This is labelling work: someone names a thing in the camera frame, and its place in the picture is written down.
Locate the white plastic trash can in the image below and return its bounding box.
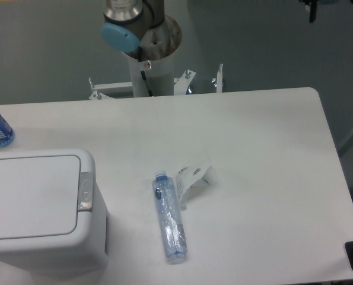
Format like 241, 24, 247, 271
0, 148, 109, 273

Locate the black cable on pedestal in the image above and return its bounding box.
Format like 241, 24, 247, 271
137, 46, 154, 97

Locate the white pedestal base frame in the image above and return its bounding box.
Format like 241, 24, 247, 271
88, 63, 225, 100

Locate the grey lid push button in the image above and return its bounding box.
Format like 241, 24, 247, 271
77, 172, 94, 212

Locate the white trash can lid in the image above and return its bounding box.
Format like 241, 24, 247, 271
0, 156, 80, 239

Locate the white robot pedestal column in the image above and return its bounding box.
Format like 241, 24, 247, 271
124, 15, 182, 97

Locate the crumpled white plastic wrapper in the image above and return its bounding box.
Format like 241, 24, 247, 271
176, 161, 217, 210

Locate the silver robot arm blue cap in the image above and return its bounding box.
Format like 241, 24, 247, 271
101, 0, 165, 53

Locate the empty clear plastic bottle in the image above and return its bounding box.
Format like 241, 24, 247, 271
152, 170, 187, 264

